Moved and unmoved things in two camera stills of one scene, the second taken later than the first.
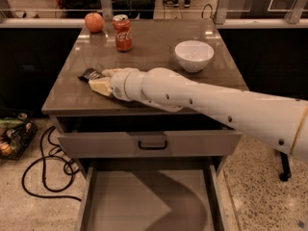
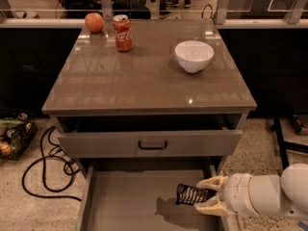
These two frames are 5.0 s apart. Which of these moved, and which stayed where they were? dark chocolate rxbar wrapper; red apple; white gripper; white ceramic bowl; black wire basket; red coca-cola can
Moved: dark chocolate rxbar wrapper; white gripper
Stayed: black wire basket; red coca-cola can; white ceramic bowl; red apple
